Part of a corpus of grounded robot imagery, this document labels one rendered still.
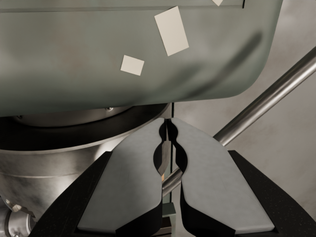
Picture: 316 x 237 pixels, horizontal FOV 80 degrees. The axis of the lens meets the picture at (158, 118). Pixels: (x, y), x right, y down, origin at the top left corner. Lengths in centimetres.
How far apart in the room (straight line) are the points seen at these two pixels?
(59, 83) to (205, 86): 13
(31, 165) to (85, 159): 6
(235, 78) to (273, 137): 213
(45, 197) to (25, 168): 5
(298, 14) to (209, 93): 173
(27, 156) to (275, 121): 210
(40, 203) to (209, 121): 162
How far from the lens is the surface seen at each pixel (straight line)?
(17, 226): 58
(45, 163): 24
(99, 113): 26
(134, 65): 16
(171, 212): 90
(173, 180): 17
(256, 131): 213
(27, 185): 28
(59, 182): 26
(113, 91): 17
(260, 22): 19
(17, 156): 25
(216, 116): 180
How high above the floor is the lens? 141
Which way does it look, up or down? 60 degrees down
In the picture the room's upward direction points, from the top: 161 degrees clockwise
